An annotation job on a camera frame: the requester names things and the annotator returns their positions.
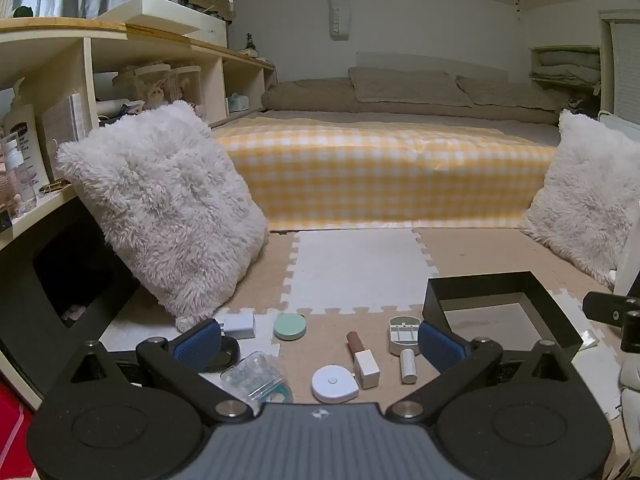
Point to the wooden shelf unit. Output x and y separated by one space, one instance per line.
50 35

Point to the clear plastic case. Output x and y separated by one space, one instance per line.
252 375

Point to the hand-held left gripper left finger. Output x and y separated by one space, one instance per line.
197 345

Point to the white flat box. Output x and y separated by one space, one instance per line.
150 12

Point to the brown lipstick with white cap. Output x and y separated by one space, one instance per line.
365 365

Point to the white padded cushion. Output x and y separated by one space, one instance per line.
631 385

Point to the white door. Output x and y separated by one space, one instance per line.
625 70

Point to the green round compact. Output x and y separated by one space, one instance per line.
290 326

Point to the beige bed pillow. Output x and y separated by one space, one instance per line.
505 92
405 85

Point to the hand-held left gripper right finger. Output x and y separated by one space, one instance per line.
442 346

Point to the white fan heater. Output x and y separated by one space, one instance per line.
629 265

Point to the white tape measure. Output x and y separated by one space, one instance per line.
332 384

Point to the dark clothes pile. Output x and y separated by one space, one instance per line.
582 106

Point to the green glass bottle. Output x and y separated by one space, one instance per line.
250 45

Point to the tissue box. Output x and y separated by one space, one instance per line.
237 103

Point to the black cardboard box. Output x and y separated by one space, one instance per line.
550 310

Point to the gold pen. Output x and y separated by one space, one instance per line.
54 186

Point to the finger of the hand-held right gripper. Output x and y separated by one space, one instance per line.
631 335
605 305

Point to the clear plastic container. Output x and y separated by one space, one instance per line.
189 85

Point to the grey notebook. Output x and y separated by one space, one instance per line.
62 135

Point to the clear plastic wrapper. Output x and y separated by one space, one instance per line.
589 340

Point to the beige foam mat tile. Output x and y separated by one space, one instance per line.
475 255

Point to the small white cylinder tube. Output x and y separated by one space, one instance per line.
408 366

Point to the white charger adapter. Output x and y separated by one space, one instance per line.
240 326

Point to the yellow checkered bed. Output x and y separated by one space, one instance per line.
375 175

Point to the fluffy white pillow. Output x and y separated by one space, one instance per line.
585 195
165 205

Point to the folded beige bedding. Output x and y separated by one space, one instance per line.
565 65

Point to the beige duvet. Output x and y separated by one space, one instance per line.
310 97

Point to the red plastic bin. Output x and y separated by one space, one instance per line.
12 425

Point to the clear plastic bottle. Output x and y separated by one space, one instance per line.
17 180

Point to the black round compact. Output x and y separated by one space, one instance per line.
231 350

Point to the black storage cabinet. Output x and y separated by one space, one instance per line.
30 320

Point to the clear container with plush rabbit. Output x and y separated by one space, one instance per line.
152 87

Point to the white lotion bottle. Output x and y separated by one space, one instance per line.
27 145

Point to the white hanging bag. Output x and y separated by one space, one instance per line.
338 17

